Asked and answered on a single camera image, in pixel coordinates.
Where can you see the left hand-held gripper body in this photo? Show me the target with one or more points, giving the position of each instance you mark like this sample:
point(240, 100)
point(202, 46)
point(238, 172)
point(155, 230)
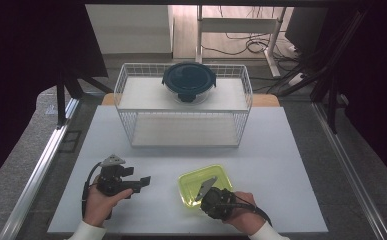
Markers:
point(112, 180)

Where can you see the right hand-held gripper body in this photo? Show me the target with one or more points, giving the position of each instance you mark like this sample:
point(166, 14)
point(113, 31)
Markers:
point(216, 200)

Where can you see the yellow-green rectangular container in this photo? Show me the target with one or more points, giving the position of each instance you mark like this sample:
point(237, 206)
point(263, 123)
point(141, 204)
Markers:
point(194, 186)

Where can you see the round container dark blue lid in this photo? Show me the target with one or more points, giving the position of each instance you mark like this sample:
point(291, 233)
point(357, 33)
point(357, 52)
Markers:
point(189, 81)

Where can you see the person's left hand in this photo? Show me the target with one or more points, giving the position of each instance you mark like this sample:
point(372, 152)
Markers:
point(101, 205)

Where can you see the person's right hand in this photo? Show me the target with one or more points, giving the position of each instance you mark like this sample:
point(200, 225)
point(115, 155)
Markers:
point(244, 213)

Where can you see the black metal stand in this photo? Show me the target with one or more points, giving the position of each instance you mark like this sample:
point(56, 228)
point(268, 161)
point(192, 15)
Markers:
point(61, 100)
point(331, 100)

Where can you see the wooden board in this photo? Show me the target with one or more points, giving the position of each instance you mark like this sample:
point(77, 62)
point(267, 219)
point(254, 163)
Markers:
point(264, 100)

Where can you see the white cabinet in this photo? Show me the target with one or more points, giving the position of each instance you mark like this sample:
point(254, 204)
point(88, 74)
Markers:
point(131, 30)

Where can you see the white power strip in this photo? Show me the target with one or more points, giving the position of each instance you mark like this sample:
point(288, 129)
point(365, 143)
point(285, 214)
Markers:
point(296, 79)

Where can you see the aluminium rail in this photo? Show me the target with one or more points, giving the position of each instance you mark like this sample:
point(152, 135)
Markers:
point(31, 186)
point(351, 173)

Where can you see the white desk frame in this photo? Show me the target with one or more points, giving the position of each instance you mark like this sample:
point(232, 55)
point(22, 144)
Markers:
point(237, 25)

